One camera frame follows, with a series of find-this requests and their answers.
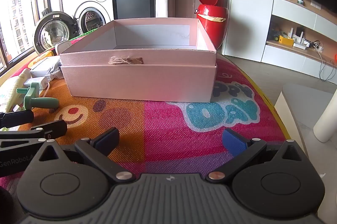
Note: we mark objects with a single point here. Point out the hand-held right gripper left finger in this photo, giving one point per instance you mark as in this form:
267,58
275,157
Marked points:
106,143

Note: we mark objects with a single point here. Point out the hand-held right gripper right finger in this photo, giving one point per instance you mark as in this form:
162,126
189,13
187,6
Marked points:
234,143

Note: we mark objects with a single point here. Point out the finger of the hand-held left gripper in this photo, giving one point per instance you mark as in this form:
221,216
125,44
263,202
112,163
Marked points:
51,129
18,118

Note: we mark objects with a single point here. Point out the grey white power adapter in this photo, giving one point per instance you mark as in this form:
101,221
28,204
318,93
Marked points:
42,67

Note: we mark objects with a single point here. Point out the pink cardboard box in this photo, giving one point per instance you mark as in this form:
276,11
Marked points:
137,82

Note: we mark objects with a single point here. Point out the colourful printed mat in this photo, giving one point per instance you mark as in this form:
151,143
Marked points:
163,124

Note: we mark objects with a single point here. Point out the clear bag with black item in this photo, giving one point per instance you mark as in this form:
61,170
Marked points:
55,68

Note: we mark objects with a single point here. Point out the yellow packet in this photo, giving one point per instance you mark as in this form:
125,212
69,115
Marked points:
42,55

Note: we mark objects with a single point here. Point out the white side table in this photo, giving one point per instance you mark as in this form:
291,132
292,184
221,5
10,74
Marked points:
297,108

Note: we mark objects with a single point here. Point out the white rounded adapter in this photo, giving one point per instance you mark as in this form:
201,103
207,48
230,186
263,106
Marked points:
62,47

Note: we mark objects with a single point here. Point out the white cylinder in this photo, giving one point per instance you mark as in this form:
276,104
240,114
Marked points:
327,121

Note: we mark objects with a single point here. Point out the dark cloth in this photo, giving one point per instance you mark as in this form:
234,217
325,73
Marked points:
44,12

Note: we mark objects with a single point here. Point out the yellow toy block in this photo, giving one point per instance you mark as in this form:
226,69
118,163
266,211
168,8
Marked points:
286,41

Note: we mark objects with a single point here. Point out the green toy truck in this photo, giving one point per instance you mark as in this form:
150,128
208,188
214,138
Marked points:
274,35

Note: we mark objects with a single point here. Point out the red trash bin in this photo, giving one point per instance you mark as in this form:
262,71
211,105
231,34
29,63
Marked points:
210,29

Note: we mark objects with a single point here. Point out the white washing machine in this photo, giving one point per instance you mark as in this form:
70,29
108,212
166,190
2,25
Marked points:
92,18

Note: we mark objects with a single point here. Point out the white power strip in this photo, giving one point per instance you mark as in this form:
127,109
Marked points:
302,44

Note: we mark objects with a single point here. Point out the white router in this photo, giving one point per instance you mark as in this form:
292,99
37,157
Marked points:
297,34

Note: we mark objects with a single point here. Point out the tall white cabinet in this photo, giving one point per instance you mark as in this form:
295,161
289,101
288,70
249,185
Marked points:
247,16

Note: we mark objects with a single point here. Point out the white shelf unit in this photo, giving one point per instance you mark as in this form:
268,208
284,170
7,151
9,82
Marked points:
289,7

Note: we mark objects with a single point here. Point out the small dark shelf ornament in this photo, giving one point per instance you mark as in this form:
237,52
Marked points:
301,0

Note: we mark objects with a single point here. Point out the white wall socket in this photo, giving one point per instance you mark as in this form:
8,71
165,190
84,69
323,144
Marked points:
316,5

